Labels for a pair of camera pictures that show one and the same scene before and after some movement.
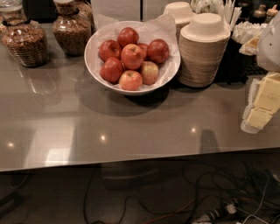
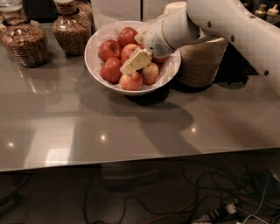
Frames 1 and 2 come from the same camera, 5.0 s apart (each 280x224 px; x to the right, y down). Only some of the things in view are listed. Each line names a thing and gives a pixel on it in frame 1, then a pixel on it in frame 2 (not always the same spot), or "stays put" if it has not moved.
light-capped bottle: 270,14 stays put
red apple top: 127,35 stays put
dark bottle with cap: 259,16 stays put
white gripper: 269,46 to 154,39
